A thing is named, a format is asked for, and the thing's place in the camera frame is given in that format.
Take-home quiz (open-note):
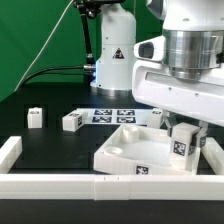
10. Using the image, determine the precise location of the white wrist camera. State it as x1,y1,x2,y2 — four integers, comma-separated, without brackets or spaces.
134,36,166,62

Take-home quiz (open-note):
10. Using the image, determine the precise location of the white cable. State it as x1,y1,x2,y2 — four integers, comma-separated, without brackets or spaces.
13,0,75,93

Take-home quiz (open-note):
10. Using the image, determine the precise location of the white U-shaped fence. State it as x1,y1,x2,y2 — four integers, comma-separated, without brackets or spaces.
0,136,224,200

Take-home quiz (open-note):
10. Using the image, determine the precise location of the black camera stand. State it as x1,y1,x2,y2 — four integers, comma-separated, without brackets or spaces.
73,0,125,64

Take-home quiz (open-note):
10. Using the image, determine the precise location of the white square tabletop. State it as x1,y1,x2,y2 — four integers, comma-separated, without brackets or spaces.
93,125,200,175

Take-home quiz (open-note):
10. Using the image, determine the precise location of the marker sheet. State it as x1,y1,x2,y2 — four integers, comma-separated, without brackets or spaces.
82,108,151,125

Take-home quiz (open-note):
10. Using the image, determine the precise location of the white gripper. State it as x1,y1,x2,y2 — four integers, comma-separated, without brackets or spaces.
132,60,224,148

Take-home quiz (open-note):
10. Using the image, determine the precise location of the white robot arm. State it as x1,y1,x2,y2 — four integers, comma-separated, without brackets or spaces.
92,0,224,127

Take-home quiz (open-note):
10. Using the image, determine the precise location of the black cable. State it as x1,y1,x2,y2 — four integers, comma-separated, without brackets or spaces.
23,64,98,86

